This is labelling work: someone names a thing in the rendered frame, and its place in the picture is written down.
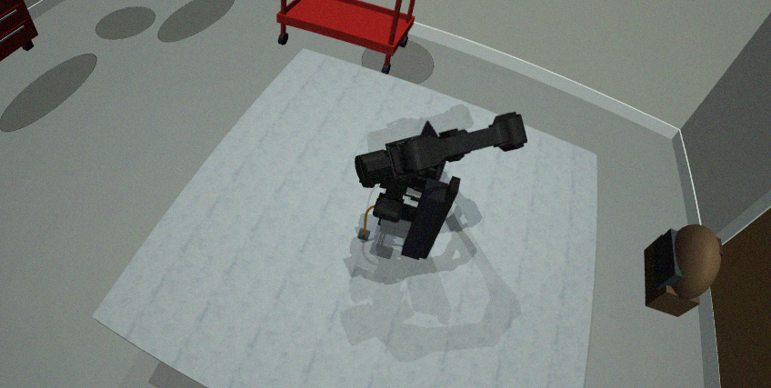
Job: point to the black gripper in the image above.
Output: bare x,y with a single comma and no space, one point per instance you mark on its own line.
389,206

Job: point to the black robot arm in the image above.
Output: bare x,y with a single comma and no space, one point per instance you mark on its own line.
415,155

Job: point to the black post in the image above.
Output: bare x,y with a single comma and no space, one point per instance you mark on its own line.
436,202

